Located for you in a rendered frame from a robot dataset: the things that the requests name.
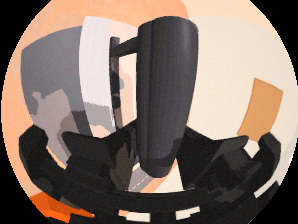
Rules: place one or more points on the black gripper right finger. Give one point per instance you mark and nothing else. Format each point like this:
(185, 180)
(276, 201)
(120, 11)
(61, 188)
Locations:
(197, 153)

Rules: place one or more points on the beige rectangular tile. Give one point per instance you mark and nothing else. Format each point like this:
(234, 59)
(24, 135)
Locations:
(136, 163)

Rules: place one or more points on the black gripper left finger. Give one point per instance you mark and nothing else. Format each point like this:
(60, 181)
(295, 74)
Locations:
(118, 150)

